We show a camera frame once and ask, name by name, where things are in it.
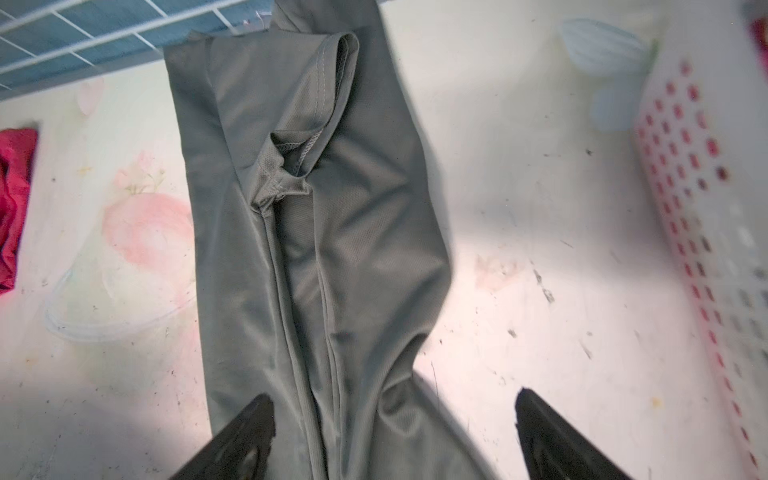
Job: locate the grey t shirt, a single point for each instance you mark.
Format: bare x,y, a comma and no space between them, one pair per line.
320,264

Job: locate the white plastic laundry basket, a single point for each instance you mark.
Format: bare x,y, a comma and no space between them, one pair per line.
701,132

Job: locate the folded magenta t shirt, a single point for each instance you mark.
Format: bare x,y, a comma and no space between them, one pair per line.
18,148

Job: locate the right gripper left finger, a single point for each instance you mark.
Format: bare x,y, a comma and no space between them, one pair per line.
240,450

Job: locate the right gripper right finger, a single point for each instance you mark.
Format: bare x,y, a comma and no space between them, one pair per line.
553,449

